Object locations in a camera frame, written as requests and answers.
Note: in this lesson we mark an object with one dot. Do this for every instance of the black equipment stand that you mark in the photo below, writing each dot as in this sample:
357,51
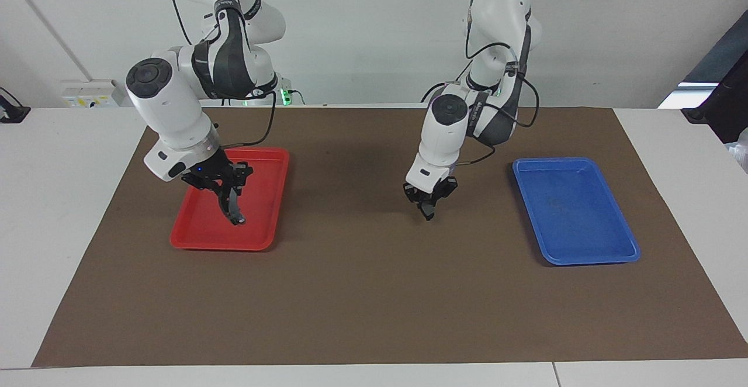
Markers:
730,112

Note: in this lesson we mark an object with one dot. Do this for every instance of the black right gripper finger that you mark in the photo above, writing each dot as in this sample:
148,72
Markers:
242,176
217,188

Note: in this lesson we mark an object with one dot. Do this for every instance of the white wall power outlet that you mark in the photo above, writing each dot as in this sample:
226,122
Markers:
87,92

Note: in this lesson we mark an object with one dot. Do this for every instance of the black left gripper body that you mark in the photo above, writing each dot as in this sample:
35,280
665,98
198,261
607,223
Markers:
429,195

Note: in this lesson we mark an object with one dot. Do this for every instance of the blue plastic tray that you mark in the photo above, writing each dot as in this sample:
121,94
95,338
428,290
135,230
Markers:
584,211

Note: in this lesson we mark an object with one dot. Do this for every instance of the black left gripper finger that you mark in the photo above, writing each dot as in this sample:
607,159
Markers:
423,204
437,201

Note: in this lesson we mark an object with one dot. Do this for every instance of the dark grey panel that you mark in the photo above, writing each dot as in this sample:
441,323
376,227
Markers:
719,54

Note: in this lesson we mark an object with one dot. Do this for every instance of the brown table mat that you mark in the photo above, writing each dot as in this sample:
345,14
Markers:
374,305

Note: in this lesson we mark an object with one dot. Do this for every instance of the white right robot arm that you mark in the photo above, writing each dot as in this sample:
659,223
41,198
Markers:
175,106

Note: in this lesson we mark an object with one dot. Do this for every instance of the black table clamp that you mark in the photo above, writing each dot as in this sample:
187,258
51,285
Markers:
11,113

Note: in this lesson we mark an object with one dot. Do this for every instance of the small dark brake pad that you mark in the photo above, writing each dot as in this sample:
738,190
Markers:
429,216

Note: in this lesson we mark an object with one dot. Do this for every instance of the red plastic tray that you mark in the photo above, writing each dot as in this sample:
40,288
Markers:
260,229

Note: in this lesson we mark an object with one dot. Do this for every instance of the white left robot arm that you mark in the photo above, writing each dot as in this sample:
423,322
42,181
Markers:
444,135

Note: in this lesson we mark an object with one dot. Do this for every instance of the curved brake pad grey stripe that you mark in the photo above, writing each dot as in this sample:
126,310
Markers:
232,211

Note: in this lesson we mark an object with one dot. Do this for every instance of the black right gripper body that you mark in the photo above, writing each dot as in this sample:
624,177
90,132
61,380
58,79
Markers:
210,168

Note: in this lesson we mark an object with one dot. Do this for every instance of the clear plastic object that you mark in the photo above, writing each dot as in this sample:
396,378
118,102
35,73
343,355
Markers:
742,153

